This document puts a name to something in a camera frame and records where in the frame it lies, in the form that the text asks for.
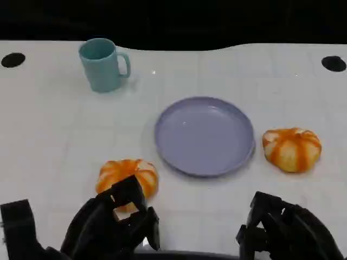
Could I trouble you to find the lilac plate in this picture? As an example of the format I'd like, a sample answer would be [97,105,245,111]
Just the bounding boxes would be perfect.
[155,96,256,178]

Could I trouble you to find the pale green mug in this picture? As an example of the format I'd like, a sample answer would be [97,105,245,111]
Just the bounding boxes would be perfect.
[78,38,132,93]

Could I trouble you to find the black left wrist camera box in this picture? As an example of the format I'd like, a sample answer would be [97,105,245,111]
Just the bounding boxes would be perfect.
[0,199,65,260]

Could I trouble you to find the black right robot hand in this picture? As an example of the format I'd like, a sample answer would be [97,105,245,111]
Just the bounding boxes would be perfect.
[235,191,345,260]

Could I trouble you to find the orange white toy bread roll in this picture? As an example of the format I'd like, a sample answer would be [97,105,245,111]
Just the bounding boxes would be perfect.
[262,127,323,173]
[95,159,159,213]

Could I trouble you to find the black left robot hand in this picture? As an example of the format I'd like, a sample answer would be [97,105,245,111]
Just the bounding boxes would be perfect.
[61,174,160,260]

